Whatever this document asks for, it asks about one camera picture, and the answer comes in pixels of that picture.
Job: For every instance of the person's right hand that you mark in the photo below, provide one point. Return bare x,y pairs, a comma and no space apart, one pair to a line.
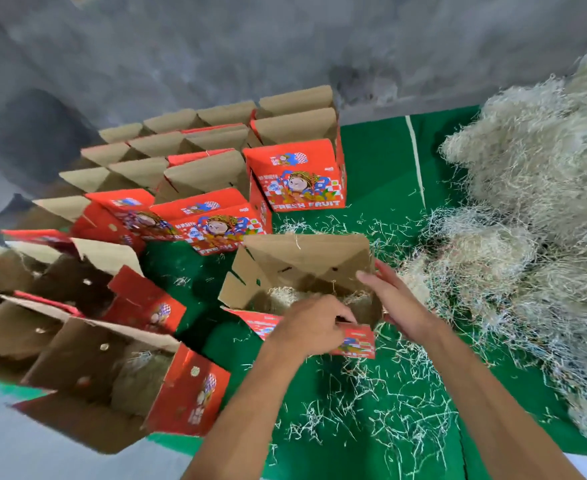
399,307

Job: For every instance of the person's left hand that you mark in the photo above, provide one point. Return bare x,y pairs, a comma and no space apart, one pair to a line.
309,325

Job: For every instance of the pile of shredded paper filler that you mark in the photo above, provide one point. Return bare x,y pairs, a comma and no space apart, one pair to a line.
534,195

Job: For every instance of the group of red fruit boxes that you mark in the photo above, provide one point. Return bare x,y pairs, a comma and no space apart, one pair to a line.
223,165

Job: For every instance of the person's left forearm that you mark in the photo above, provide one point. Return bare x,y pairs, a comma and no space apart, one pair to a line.
243,420

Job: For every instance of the person's right forearm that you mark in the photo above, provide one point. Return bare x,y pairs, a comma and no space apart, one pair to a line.
494,410

